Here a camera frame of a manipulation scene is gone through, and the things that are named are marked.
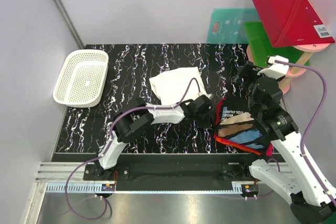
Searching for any white daisy print t-shirt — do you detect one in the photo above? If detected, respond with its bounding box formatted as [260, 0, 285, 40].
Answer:
[149, 67, 212, 105]

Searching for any red t-shirt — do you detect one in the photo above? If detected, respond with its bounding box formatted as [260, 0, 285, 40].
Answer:
[213, 98, 274, 157]

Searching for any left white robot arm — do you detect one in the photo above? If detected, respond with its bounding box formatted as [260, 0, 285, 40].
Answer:
[94, 95, 212, 173]

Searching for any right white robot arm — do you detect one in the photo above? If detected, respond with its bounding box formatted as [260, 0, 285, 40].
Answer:
[233, 57, 335, 223]

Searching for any pink wooden tiered shelf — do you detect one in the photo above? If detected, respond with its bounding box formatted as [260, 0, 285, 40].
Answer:
[246, 0, 330, 95]

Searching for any green plastic sheet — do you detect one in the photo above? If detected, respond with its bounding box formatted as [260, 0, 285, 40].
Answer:
[244, 22, 303, 68]

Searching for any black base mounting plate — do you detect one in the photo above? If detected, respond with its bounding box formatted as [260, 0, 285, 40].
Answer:
[83, 153, 268, 181]

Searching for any teal cutting board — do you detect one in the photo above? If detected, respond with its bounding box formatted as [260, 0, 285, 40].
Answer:
[207, 8, 260, 44]

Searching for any red plastic sheet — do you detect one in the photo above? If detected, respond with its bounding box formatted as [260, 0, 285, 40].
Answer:
[252, 0, 335, 48]

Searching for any black marbled table mat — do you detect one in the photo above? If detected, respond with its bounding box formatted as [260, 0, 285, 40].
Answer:
[55, 44, 248, 154]

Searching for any white perforated plastic basket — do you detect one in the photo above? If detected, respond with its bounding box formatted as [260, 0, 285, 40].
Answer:
[52, 49, 109, 108]

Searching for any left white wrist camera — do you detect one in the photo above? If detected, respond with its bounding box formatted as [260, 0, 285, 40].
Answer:
[198, 92, 213, 100]

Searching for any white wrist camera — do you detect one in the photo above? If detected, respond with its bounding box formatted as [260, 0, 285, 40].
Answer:
[258, 56, 289, 80]
[198, 92, 213, 100]

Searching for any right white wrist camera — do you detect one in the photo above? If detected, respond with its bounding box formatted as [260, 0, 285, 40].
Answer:
[258, 56, 289, 80]

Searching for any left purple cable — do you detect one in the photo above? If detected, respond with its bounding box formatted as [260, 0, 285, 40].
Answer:
[65, 77, 205, 221]

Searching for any purple cable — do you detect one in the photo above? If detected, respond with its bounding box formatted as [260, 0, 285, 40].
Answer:
[217, 60, 336, 201]
[65, 77, 205, 221]

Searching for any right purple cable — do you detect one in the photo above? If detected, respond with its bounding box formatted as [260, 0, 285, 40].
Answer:
[217, 60, 336, 201]

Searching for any aluminium rail frame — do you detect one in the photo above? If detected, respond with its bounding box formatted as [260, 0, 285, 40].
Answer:
[35, 162, 322, 196]

